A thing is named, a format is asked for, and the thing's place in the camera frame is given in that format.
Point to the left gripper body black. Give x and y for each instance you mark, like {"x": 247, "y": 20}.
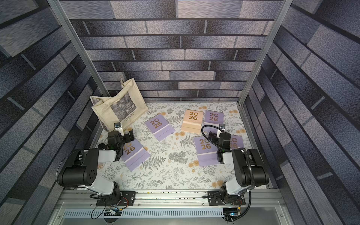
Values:
{"x": 123, "y": 137}

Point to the purple 2026 calendar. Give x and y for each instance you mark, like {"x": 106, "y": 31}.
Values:
{"x": 213, "y": 118}
{"x": 134, "y": 154}
{"x": 159, "y": 127}
{"x": 206, "y": 152}
{"x": 236, "y": 142}

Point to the peach 2026 calendar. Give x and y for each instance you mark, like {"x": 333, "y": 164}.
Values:
{"x": 192, "y": 121}

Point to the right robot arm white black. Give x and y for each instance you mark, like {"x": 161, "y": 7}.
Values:
{"x": 248, "y": 169}

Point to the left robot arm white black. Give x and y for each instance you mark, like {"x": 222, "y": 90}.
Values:
{"x": 80, "y": 169}

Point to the cream canvas tote bag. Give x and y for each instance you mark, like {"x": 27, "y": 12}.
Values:
{"x": 124, "y": 108}

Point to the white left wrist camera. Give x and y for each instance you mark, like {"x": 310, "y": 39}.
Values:
{"x": 118, "y": 127}

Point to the left aluminium frame post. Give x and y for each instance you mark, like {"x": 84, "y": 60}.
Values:
{"x": 70, "y": 31}

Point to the aluminium frame post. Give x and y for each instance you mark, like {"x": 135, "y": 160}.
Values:
{"x": 70, "y": 31}
{"x": 264, "y": 50}

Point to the right aluminium frame post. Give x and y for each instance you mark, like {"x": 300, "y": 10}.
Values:
{"x": 264, "y": 50}

